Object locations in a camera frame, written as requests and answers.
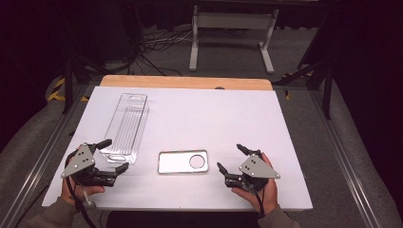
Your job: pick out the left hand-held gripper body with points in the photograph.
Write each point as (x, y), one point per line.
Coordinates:
(79, 161)

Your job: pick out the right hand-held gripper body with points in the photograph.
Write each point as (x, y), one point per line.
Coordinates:
(255, 167)

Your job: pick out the clear plastic ribbed container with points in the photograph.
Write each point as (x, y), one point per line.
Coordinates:
(126, 126)

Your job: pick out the silver rectangular lid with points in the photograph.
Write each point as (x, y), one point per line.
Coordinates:
(177, 162)

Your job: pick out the person's right hand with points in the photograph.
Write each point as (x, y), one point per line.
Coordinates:
(269, 193)

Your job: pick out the person's left hand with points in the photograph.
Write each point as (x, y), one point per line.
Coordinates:
(84, 191)

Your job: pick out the white board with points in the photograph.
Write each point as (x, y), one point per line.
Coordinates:
(206, 126)

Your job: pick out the yellow black floor tape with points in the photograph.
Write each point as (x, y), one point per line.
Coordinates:
(57, 90)

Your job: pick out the black tripod stand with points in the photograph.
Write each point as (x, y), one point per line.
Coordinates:
(316, 76)
(76, 76)

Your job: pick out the wooden table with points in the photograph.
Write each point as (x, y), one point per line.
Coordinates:
(183, 82)

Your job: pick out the white metal stand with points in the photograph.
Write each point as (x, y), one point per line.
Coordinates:
(233, 20)

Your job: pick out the metal floor rail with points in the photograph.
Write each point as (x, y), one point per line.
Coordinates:
(38, 158)
(345, 158)

